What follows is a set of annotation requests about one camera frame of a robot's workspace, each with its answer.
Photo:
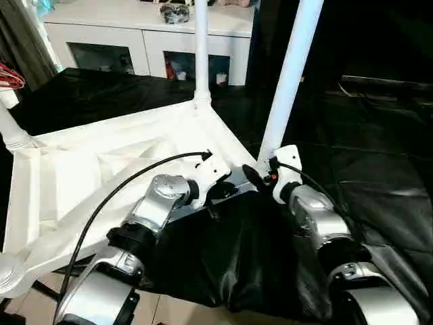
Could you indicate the white plastic table leg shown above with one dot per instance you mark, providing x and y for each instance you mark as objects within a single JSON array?
[
  {"x": 11, "y": 128},
  {"x": 202, "y": 50},
  {"x": 291, "y": 84}
]

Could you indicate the red and white bundle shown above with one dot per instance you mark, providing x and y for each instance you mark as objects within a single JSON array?
[{"x": 11, "y": 76}]

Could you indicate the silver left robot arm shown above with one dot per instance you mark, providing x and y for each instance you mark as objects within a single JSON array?
[{"x": 152, "y": 210}]

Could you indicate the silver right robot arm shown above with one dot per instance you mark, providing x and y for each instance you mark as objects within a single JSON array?
[{"x": 321, "y": 213}]

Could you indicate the white sideboard cabinet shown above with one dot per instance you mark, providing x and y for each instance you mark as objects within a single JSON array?
[{"x": 118, "y": 30}]

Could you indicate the black folding stand frame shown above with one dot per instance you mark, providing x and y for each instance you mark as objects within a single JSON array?
[{"x": 44, "y": 289}]

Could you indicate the dark glittery ornament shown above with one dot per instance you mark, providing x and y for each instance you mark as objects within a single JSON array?
[{"x": 174, "y": 13}]

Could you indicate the white plastic table top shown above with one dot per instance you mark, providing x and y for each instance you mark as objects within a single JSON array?
[{"x": 84, "y": 169}]

